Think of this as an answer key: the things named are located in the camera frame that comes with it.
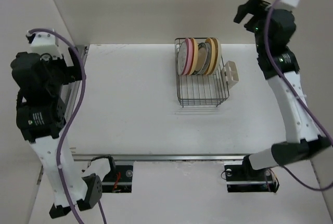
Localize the white cutlery holder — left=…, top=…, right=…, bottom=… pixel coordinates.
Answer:
left=221, top=61, right=239, bottom=90

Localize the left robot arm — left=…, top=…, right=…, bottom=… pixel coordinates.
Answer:
left=10, top=48, right=117, bottom=219

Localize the aluminium frame rail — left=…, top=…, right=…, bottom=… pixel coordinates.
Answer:
left=62, top=44, right=271, bottom=162

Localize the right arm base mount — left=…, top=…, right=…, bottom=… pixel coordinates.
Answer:
left=221, top=164, right=280, bottom=193

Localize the tan plate beside pink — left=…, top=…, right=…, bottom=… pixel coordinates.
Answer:
left=187, top=38, right=198, bottom=75

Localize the orange plate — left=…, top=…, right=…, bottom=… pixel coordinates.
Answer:
left=204, top=37, right=218, bottom=75

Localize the cream plate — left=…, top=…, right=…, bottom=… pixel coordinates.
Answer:
left=212, top=37, right=222, bottom=74

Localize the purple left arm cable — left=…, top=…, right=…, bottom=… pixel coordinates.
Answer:
left=28, top=28, right=107, bottom=224

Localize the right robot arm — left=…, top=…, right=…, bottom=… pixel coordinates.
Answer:
left=234, top=0, right=332, bottom=179

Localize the grey rimmed plate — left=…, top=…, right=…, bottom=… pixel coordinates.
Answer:
left=194, top=42, right=211, bottom=75

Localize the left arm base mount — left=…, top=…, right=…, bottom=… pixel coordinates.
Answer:
left=102, top=164, right=133, bottom=193

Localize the wire dish rack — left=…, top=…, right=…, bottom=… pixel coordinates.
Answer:
left=174, top=37, right=229, bottom=107

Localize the white patterned plate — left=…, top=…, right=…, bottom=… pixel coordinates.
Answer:
left=177, top=41, right=188, bottom=75

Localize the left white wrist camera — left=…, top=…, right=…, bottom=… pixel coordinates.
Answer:
left=26, top=32, right=63, bottom=61

